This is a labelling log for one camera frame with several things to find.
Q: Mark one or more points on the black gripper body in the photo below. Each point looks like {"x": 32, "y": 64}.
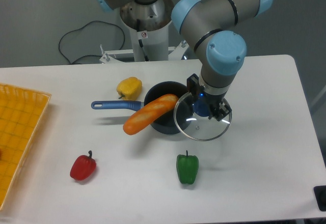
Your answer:
{"x": 210, "y": 103}

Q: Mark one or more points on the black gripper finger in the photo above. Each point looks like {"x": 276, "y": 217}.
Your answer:
{"x": 219, "y": 111}

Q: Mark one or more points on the glass pot lid blue knob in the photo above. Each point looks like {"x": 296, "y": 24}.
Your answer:
{"x": 196, "y": 125}

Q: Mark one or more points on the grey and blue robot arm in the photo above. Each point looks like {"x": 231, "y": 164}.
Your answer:
{"x": 205, "y": 26}

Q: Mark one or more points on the toy baguette bread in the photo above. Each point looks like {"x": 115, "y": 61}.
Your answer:
{"x": 149, "y": 113}

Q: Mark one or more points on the dark blue saucepan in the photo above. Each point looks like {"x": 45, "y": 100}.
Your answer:
{"x": 164, "y": 124}

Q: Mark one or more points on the green bell pepper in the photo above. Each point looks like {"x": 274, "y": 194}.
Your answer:
{"x": 187, "y": 167}

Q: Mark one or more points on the yellow bell pepper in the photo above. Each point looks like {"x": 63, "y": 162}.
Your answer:
{"x": 129, "y": 89}

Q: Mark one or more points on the black device at table corner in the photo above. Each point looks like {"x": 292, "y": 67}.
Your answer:
{"x": 320, "y": 195}

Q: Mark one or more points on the red bell pepper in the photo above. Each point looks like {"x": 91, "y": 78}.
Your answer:
{"x": 83, "y": 167}

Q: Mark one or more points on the yellow plastic basket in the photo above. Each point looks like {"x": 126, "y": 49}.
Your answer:
{"x": 22, "y": 110}

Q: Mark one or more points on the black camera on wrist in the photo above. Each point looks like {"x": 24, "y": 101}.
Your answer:
{"x": 193, "y": 85}

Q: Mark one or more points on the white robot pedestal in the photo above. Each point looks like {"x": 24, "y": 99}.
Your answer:
{"x": 148, "y": 27}

